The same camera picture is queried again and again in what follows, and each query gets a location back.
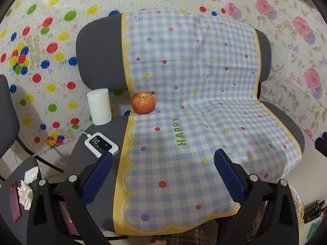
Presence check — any crumpled white tissue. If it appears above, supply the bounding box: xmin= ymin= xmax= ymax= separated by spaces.
xmin=24 ymin=166 xmax=39 ymax=184
xmin=17 ymin=180 xmax=34 ymax=211

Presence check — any floral print plastic sheet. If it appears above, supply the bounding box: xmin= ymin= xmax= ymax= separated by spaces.
xmin=220 ymin=0 xmax=327 ymax=141

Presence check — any white cable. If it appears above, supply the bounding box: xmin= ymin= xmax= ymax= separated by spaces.
xmin=32 ymin=131 xmax=92 ymax=157

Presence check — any grey fabric chair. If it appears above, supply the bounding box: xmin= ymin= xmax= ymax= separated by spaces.
xmin=65 ymin=11 xmax=306 ymax=240

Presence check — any dark grey chair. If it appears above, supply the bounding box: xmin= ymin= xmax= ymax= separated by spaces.
xmin=0 ymin=75 xmax=67 ymax=235

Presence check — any balloon print plastic sheet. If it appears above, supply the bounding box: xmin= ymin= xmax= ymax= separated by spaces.
xmin=0 ymin=0 xmax=230 ymax=156

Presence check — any white paper roll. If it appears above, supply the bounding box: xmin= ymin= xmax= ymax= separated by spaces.
xmin=86 ymin=88 xmax=112 ymax=126

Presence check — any bin with pink bag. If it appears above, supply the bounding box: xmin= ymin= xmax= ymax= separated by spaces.
xmin=290 ymin=187 xmax=302 ymax=211

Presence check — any red apple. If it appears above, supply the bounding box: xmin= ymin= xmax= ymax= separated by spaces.
xmin=131 ymin=92 xmax=156 ymax=115

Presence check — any red phone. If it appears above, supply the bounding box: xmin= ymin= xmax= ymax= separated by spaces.
xmin=8 ymin=181 xmax=22 ymax=222

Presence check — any red plaid cloth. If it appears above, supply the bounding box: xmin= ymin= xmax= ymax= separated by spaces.
xmin=151 ymin=222 xmax=269 ymax=245

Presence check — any pink dotted case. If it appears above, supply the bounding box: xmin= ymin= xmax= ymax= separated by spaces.
xmin=58 ymin=201 xmax=81 ymax=236

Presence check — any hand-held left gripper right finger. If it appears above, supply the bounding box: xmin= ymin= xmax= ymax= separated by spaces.
xmin=214 ymin=148 xmax=299 ymax=245

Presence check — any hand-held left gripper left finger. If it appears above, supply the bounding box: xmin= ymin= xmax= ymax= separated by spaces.
xmin=27 ymin=152 xmax=114 ymax=245

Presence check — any white electronic device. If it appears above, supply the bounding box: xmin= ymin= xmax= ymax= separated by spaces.
xmin=84 ymin=132 xmax=119 ymax=158

